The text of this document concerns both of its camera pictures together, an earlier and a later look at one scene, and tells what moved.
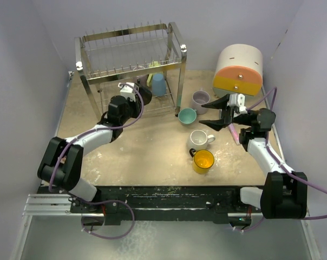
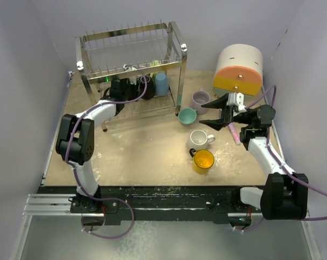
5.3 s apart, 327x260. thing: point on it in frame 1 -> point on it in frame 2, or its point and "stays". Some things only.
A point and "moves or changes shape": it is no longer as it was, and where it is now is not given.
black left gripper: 137,106 -> 135,88
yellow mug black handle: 203,160 stays
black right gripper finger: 221,103 stays
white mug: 199,140 stays
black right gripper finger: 217,124 stays
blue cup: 158,84 moves or changes shape
